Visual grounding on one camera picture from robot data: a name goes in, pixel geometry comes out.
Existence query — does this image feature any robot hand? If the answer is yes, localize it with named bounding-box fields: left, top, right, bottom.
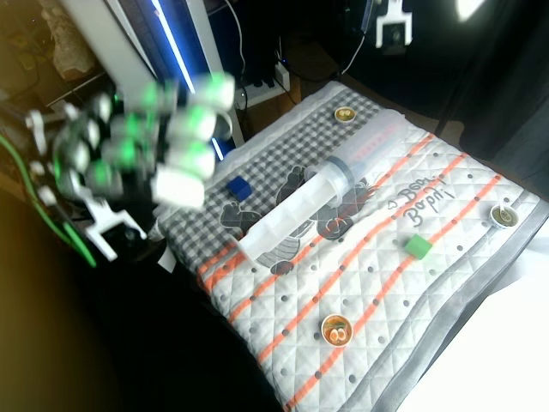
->
left=51, top=70, right=237, bottom=211
left=455, top=0, right=491, bottom=21

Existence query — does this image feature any translucent white plastic container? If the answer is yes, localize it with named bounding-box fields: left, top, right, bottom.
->
left=238, top=112, right=407, bottom=263

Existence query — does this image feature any white robot body column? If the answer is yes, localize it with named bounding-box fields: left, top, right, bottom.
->
left=59, top=0, right=248, bottom=162

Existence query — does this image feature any blue toy cube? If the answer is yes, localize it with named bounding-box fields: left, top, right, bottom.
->
left=226, top=175, right=251, bottom=201

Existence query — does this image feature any white power strip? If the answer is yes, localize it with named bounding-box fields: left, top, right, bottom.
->
left=242, top=59, right=293, bottom=108

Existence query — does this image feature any toy bowl of green soup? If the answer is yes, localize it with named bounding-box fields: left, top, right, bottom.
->
left=490, top=203, right=520, bottom=229

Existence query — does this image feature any green toy block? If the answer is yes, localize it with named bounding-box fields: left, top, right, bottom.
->
left=404, top=233, right=432, bottom=261

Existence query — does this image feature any grey quilt with bear print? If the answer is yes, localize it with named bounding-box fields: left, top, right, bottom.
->
left=165, top=80, right=542, bottom=412

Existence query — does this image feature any toy bowl of egg soup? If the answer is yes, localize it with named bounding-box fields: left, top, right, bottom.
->
left=320, top=313, right=354, bottom=348

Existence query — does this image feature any green cable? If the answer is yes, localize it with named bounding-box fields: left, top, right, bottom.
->
left=0, top=132, right=99, bottom=268

